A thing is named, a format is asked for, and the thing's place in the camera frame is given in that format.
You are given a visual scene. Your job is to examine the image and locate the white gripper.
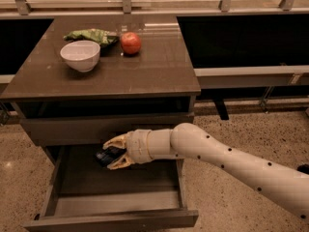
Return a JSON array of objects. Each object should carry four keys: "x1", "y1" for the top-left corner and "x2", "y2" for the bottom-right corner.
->
[{"x1": 102, "y1": 130, "x2": 153, "y2": 170}]

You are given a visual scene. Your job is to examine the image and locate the dark rxbar blueberry wrapper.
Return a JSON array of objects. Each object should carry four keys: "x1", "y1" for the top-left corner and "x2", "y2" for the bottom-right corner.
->
[{"x1": 95, "y1": 146, "x2": 126, "y2": 167}]

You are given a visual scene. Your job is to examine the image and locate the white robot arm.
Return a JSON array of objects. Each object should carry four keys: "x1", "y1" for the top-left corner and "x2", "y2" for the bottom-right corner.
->
[{"x1": 103, "y1": 123, "x2": 309, "y2": 221}]

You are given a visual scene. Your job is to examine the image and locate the closed top drawer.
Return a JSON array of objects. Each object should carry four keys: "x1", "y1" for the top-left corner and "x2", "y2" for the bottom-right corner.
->
[{"x1": 20, "y1": 112, "x2": 194, "y2": 147}]

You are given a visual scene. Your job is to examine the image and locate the open middle drawer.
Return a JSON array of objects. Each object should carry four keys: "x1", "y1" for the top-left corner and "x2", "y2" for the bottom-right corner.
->
[{"x1": 23, "y1": 145, "x2": 198, "y2": 232}]

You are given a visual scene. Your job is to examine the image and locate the grey drawer cabinet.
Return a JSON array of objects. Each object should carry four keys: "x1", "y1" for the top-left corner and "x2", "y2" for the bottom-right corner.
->
[{"x1": 0, "y1": 14, "x2": 202, "y2": 232}]

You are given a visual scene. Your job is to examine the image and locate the white ceramic bowl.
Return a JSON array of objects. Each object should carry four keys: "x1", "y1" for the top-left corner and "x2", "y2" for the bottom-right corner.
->
[{"x1": 60, "y1": 40, "x2": 100, "y2": 73}]

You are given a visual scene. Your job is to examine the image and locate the red apple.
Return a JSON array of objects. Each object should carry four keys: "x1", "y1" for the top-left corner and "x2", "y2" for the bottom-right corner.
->
[{"x1": 121, "y1": 32, "x2": 141, "y2": 55}]

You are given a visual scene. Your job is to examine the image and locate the green chip bag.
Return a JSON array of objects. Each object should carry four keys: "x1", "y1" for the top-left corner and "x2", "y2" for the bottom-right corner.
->
[{"x1": 63, "y1": 29, "x2": 119, "y2": 47}]

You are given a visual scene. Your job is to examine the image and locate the black object on floor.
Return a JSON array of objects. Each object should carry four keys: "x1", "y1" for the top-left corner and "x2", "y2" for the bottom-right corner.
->
[{"x1": 297, "y1": 164, "x2": 309, "y2": 175}]

